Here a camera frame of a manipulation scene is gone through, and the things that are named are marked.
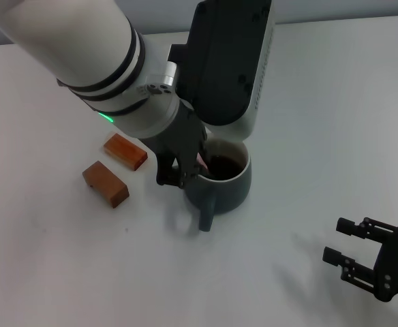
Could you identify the orange wooden block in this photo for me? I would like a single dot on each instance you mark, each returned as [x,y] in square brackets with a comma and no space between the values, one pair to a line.
[125,151]

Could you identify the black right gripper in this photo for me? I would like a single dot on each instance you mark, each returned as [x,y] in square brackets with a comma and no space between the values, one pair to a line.
[396,265]

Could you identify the brown wooden block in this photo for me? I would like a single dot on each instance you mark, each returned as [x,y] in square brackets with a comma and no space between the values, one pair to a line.
[107,185]

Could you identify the grey ceramic coffee cup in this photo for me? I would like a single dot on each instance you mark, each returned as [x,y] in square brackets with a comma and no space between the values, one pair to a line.
[233,194]

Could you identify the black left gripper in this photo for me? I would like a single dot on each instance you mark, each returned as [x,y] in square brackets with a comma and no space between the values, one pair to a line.
[182,136]

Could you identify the black white wrist camera box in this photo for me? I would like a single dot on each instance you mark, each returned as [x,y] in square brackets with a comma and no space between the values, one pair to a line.
[223,61]

